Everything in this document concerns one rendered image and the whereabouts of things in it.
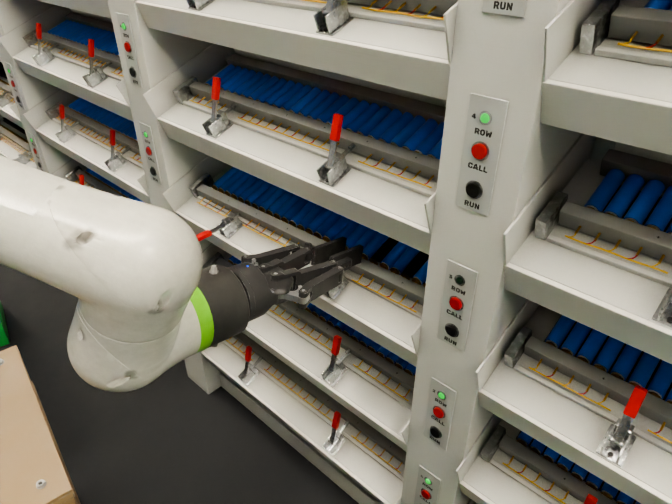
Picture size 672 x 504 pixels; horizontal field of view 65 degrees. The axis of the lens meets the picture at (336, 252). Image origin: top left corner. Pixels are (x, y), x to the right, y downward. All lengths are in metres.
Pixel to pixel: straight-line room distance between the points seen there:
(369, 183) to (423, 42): 0.20
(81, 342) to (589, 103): 0.51
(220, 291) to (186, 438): 0.79
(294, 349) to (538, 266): 0.56
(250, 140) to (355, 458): 0.63
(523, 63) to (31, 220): 0.44
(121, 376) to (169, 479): 0.76
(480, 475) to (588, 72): 0.58
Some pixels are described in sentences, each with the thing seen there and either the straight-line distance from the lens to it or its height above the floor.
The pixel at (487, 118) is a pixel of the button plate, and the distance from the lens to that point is 0.55.
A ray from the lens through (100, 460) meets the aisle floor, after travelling 1.41.
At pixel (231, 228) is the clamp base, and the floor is 0.56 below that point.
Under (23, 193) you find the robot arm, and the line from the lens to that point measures 0.51.
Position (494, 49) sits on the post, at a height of 0.95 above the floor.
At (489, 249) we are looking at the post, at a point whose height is 0.75.
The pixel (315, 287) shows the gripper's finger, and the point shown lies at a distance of 0.71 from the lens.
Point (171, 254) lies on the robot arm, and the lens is 0.48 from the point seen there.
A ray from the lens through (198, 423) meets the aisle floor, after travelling 1.40.
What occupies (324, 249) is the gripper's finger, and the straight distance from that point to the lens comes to 0.81.
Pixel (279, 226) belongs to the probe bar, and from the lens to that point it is 0.94.
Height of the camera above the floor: 1.06
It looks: 33 degrees down
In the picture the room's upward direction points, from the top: straight up
